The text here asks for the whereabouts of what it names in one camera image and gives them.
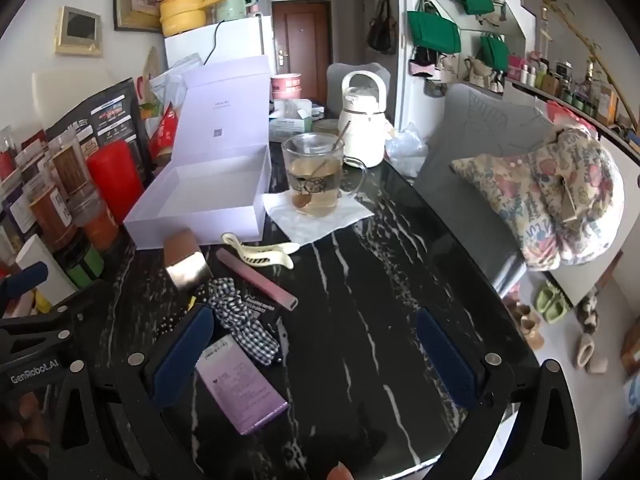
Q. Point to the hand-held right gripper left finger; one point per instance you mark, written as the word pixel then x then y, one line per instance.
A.
pixel 180 360

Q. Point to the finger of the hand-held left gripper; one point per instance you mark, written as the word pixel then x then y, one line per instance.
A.
pixel 55 327
pixel 25 280

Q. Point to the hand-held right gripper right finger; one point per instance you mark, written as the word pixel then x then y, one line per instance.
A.
pixel 445 360

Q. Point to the black polka dot scrunchie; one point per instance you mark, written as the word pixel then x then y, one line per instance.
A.
pixel 200 294

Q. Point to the gingham scrunchie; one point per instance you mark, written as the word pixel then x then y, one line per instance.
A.
pixel 235 310

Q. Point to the gold mirror plate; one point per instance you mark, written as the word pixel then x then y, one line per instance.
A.
pixel 187 265

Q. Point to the black printed carton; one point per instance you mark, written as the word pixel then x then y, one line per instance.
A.
pixel 265 310

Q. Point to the pink cosmetic tube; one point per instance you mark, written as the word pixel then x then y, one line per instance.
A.
pixel 255 280

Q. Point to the cream hair claw clip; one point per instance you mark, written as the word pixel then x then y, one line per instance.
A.
pixel 255 255

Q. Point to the lavender gift box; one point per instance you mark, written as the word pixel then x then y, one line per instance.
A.
pixel 220 125

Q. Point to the person's left hand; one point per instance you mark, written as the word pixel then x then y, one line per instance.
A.
pixel 22 422

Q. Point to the white carton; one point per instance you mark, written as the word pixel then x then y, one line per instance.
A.
pixel 45 270

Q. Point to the green and black jar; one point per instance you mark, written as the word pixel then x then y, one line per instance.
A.
pixel 85 265

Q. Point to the green slipper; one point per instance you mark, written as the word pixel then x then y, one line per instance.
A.
pixel 545 297
pixel 557 310

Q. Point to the red canister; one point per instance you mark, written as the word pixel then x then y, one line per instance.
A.
pixel 115 180

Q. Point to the white paper napkin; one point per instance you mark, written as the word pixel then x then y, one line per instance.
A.
pixel 310 227

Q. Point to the black printed pouch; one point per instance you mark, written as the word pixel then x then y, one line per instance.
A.
pixel 112 115

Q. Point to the floral cushion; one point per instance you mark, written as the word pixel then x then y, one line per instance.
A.
pixel 550 195

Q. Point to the red snack bag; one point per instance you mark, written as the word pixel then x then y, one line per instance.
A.
pixel 165 135

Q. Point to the glass mug of tea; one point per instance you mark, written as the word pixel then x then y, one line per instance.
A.
pixel 320 185

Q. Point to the clear plastic bag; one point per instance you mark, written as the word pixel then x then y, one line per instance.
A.
pixel 405 147

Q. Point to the white electric kettle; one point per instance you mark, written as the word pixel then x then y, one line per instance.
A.
pixel 360 135

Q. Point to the tissue box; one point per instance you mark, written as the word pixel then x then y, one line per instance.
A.
pixel 290 127

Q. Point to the pink paper bowl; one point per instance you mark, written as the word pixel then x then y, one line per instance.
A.
pixel 286 86

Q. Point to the row of shelf bottles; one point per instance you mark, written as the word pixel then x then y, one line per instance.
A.
pixel 575 87

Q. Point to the yellow pot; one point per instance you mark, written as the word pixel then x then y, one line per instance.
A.
pixel 182 15

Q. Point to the white fridge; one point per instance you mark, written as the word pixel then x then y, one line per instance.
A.
pixel 235 40

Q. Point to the brown handbag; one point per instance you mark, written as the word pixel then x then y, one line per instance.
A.
pixel 382 25

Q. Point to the brown door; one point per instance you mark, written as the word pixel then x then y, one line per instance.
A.
pixel 305 40

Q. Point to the dry branch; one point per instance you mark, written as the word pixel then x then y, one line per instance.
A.
pixel 565 10

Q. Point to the wall intercom panel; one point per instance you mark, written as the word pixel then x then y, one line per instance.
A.
pixel 80 27

